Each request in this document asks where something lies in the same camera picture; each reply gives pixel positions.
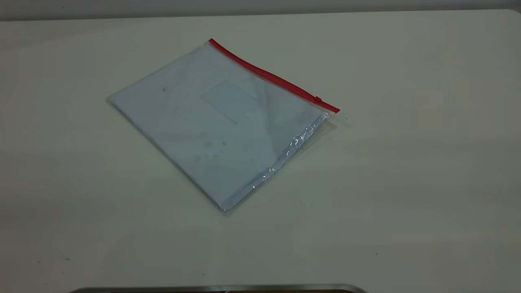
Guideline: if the silver metal rim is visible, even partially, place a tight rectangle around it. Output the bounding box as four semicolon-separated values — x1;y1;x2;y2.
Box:
68;284;369;293

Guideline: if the clear plastic zip bag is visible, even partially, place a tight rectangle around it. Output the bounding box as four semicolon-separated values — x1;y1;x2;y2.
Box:
106;38;341;216

